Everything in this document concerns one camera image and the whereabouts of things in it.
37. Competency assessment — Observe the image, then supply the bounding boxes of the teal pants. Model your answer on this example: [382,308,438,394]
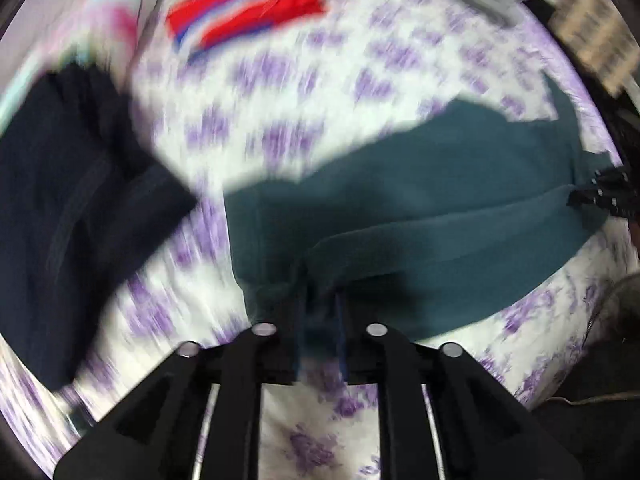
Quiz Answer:
[222,72,613,356]

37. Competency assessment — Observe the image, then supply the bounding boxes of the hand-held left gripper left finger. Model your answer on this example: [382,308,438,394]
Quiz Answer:
[53,305,309,480]

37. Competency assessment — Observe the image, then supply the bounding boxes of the red striped garment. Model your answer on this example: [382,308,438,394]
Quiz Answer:
[165,0,331,63]

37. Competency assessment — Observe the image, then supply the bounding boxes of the pastel printed cloth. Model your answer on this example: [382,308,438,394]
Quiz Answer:
[0,0,146,121]

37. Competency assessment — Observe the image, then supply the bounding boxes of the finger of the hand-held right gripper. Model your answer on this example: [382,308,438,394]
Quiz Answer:
[567,166,635,220]

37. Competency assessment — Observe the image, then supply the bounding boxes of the dark navy garment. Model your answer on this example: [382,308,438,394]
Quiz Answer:
[0,62,198,391]

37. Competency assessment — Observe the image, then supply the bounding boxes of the purple floral bedsheet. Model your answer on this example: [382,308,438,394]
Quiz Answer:
[0,0,631,480]

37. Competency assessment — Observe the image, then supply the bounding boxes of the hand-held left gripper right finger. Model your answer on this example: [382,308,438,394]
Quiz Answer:
[334,292,586,480]

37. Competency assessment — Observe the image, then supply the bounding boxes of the beige brick-patterned panel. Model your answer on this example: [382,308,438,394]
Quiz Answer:
[547,0,637,97]

